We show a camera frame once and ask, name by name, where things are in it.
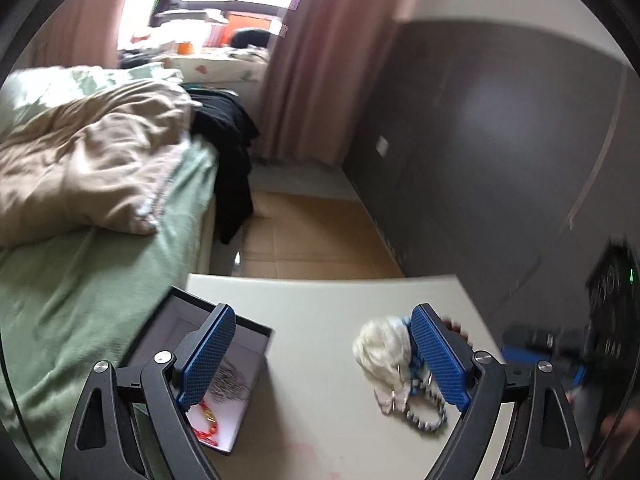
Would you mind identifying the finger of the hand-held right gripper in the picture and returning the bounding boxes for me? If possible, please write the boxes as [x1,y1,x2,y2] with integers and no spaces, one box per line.
[501,326,588,361]
[560,359,590,392]

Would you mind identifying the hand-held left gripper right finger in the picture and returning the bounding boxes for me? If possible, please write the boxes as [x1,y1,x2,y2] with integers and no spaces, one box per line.
[410,303,588,480]

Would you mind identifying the red bead necklace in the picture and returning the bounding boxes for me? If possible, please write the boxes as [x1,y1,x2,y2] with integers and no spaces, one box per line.
[191,400,222,447]

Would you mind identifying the black clothing pile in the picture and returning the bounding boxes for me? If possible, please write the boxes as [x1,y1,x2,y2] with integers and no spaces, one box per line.
[186,91,261,245]

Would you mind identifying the bed with green sheet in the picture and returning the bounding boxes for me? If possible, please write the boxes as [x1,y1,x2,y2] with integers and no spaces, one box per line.
[0,67,222,463]

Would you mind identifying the black jewelry box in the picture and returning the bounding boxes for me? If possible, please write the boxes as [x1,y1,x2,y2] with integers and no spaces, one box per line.
[127,286,275,457]

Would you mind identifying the blue white bead bracelet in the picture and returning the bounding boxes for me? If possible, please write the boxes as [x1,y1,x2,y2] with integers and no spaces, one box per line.
[399,355,449,432]

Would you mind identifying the printed window seat cushion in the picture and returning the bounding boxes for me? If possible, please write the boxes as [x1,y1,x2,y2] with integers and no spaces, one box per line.
[169,45,274,84]

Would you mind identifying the orange box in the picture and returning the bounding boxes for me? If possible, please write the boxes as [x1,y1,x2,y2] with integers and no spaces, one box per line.
[226,14,274,36]

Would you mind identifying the pink curtain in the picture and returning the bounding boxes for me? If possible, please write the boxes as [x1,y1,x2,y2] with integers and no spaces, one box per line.
[256,0,427,167]
[29,0,139,69]

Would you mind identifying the dark brown bead bracelet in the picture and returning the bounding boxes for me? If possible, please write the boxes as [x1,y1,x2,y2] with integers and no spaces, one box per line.
[442,317,474,349]

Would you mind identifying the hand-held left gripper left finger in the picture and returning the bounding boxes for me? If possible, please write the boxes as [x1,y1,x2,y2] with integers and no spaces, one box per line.
[60,304,237,480]

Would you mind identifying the white fluffy fabric piece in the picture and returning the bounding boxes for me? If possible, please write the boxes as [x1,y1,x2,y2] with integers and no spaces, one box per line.
[352,316,417,392]

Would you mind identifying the light green duvet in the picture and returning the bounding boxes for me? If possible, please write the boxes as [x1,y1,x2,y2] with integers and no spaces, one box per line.
[0,66,182,128]

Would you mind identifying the silver chain necklace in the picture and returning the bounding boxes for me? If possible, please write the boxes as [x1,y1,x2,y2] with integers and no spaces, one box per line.
[209,355,252,404]

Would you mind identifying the pink crystal pendant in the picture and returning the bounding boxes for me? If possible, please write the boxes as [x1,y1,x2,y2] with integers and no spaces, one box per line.
[376,387,409,414]

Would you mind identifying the beige blanket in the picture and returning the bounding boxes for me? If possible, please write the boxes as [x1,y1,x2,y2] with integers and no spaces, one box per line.
[0,80,205,249]

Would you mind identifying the black bag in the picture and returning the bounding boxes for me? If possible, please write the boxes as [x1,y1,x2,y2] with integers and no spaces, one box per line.
[231,30,272,49]

